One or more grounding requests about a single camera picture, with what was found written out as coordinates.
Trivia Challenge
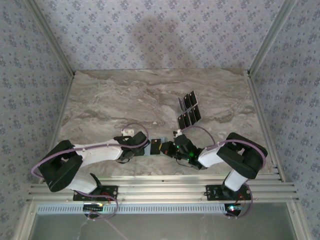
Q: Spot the small black controller board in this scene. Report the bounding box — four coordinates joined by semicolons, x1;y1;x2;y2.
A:
83;203;105;213
224;202;245;216

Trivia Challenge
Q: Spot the aluminium corner post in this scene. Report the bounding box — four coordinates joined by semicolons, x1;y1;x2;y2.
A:
246;0;298;76
26;0;76;76

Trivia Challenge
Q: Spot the clear acrylic card stand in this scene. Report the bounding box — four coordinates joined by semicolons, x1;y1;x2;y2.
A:
176;89;203;131

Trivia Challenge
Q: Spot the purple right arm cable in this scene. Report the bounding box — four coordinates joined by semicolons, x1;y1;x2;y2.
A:
183;125;268;220

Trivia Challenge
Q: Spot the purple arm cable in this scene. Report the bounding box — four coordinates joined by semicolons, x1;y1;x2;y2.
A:
183;125;268;220
30;123;150;222

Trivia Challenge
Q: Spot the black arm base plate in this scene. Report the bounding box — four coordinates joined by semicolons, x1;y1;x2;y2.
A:
73;184;119;202
205;184;252;202

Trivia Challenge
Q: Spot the grey metal panel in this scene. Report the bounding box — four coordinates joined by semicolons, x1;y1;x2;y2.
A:
29;213;300;240

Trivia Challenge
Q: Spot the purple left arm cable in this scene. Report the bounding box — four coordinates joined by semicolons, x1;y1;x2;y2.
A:
30;123;150;222

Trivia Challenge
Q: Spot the grey slotted cable duct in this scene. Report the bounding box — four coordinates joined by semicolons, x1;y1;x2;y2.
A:
36;202;227;215

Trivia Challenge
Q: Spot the aluminium side rail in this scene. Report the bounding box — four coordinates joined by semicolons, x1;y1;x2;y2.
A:
246;71;286;182
39;72;76;184

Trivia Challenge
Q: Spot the aluminium rail beam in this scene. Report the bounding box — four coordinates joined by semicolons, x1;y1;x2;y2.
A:
27;172;300;204

